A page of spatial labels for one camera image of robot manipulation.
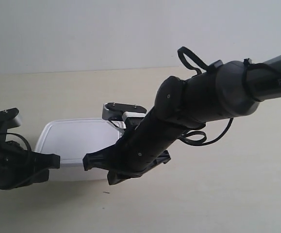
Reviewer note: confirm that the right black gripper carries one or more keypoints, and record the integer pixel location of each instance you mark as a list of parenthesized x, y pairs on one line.
[(138, 148)]

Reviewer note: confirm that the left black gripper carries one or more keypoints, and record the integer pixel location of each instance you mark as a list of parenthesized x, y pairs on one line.
[(18, 165)]

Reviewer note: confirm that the white lidded plastic container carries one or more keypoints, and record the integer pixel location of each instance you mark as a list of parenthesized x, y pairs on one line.
[(72, 139)]

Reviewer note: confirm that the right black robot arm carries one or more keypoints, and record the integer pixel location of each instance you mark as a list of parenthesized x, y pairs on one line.
[(181, 110)]

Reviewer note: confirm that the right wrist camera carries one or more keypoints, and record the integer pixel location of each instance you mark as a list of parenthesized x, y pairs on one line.
[(115, 111)]

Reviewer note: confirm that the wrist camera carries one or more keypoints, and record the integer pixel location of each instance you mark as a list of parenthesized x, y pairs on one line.
[(9, 119), (115, 111)]

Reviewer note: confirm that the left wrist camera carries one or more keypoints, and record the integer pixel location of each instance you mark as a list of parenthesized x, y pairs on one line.
[(9, 119)]

